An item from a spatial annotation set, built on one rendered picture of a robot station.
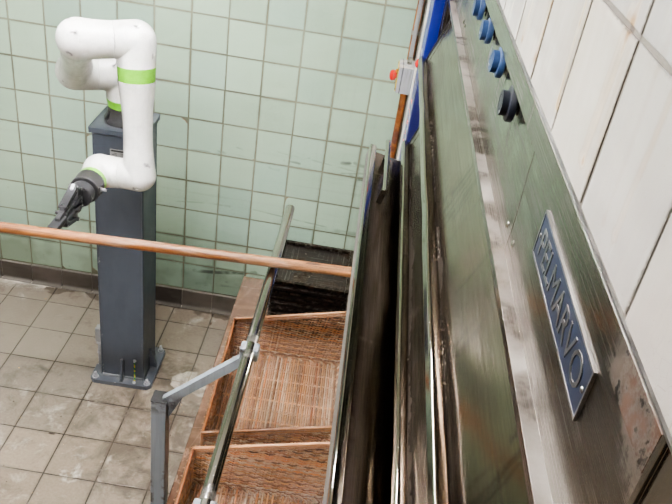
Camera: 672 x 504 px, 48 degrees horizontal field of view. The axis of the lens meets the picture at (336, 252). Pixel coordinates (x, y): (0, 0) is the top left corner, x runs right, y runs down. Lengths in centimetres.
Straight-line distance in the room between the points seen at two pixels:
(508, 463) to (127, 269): 246
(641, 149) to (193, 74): 285
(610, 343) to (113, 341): 294
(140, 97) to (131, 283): 98
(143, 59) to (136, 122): 20
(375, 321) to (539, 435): 92
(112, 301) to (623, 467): 282
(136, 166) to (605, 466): 207
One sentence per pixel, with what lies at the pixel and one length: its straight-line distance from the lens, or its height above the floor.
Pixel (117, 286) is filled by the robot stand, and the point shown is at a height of 51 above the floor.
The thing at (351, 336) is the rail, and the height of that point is 144.
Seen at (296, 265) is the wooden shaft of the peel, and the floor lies 120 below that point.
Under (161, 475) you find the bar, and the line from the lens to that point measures 223.
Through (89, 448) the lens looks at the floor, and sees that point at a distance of 322.
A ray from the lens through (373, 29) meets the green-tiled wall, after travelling 312.
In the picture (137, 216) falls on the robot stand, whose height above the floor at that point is 85.
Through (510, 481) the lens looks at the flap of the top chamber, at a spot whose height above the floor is 182.
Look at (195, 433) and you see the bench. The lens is 246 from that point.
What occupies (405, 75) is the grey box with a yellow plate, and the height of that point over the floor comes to 148.
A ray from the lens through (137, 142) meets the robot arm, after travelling 245.
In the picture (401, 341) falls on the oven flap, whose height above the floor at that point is 147.
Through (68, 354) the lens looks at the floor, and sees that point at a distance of 363.
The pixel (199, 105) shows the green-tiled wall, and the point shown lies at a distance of 334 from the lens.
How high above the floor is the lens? 238
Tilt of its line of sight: 32 degrees down
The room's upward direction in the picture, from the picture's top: 9 degrees clockwise
